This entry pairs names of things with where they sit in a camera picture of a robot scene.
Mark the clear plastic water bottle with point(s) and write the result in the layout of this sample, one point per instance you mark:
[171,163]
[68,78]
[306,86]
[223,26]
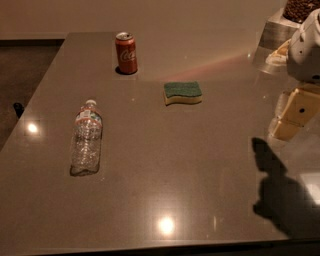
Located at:
[86,140]

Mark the green yellow sponge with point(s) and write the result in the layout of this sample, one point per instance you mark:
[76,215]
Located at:
[182,93]

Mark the red coke can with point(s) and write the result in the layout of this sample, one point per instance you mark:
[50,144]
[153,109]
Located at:
[126,53]

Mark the small black object on floor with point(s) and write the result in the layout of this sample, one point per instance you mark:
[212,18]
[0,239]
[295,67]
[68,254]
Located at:
[19,109]

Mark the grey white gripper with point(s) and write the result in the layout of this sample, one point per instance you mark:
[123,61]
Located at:
[305,53]

